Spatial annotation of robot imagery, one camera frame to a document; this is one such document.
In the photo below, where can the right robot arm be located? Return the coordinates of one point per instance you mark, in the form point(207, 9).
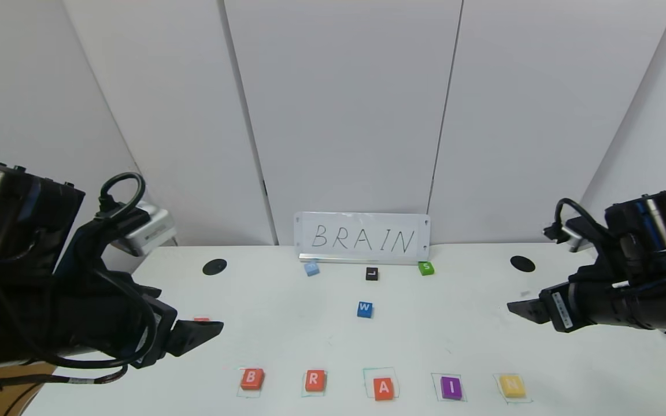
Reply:
point(651, 225)

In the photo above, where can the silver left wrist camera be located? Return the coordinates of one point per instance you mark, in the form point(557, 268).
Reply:
point(148, 231)

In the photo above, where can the black block letter L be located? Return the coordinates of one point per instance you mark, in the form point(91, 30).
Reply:
point(372, 273)

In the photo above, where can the purple block letter I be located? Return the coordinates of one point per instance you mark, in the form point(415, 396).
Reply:
point(451, 387)

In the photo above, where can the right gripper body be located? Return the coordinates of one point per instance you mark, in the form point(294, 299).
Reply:
point(561, 310)

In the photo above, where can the white sign reading BRAIN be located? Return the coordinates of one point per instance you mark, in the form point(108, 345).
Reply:
point(362, 238)

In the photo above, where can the blue block letter W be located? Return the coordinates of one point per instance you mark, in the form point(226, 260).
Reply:
point(364, 309)

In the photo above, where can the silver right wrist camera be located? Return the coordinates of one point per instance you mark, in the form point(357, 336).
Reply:
point(570, 234)

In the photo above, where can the orange block letter B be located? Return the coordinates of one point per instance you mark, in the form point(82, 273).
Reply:
point(251, 378)

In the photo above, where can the orange block letter R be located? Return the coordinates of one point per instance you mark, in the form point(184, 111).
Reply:
point(314, 380)

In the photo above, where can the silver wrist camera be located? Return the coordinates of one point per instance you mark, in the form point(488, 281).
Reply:
point(570, 234)
point(148, 231)

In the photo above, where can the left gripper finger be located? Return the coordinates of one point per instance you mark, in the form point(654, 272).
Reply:
point(185, 340)
point(200, 323)

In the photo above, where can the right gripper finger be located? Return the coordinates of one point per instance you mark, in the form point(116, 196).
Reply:
point(535, 313)
point(532, 301)

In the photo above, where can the green block letter S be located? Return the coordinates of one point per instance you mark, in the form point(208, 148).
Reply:
point(425, 267)

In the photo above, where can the yellow block letter N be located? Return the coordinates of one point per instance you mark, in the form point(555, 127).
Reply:
point(512, 386)

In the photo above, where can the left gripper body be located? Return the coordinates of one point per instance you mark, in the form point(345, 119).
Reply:
point(158, 334)

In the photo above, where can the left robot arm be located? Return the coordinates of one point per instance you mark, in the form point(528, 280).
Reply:
point(15, 214)

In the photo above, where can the light blue letter block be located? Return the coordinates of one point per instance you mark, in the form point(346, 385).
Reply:
point(311, 268)

